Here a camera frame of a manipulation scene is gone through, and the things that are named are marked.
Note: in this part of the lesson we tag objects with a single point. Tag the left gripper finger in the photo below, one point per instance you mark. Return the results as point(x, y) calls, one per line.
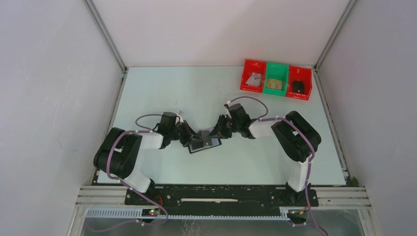
point(187, 139)
point(188, 132)

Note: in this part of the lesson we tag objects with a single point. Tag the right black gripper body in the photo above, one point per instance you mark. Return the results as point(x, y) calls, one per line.
point(236, 126)

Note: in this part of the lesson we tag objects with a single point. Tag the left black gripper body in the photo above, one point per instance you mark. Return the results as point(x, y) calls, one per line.
point(176, 132)

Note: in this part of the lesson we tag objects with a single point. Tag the black leather card holder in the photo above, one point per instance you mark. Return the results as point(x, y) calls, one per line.
point(194, 148)

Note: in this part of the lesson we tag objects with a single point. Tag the black VIP card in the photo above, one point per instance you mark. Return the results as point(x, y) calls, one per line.
point(205, 138)

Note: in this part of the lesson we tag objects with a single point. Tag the thin white credit card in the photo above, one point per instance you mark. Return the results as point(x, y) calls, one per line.
point(248, 82)

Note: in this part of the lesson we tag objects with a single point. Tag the orange card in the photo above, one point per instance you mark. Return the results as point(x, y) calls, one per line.
point(269, 83)

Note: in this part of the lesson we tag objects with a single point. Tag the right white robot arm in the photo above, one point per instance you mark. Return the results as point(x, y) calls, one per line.
point(296, 136)

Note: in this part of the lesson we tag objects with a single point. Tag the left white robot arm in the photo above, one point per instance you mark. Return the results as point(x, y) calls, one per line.
point(117, 155)

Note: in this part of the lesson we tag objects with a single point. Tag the silver card in bin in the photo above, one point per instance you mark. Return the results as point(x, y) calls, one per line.
point(256, 79)

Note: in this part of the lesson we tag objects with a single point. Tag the tan object in bin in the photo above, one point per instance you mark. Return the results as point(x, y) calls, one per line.
point(277, 84)

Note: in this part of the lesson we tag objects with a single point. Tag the left red bin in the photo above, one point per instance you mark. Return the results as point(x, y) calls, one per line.
point(253, 66)

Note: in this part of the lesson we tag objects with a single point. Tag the red bin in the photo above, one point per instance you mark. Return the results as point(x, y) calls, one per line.
point(297, 73)
point(253, 66)

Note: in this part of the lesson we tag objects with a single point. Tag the green bin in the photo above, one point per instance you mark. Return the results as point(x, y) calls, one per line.
point(276, 79)

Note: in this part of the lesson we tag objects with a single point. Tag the black object in bin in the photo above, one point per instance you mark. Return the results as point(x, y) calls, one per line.
point(298, 87)

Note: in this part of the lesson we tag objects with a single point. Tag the right red bin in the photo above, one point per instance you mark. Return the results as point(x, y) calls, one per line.
point(297, 73)

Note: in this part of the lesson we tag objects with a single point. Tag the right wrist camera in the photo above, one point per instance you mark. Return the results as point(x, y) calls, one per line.
point(228, 104)

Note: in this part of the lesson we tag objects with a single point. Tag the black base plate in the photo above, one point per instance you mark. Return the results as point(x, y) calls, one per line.
point(236, 200)

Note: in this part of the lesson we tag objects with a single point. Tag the grey cable duct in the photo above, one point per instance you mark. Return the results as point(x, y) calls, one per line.
point(140, 213)

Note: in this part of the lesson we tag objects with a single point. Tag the aluminium frame rail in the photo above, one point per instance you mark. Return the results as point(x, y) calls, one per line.
point(328, 197)

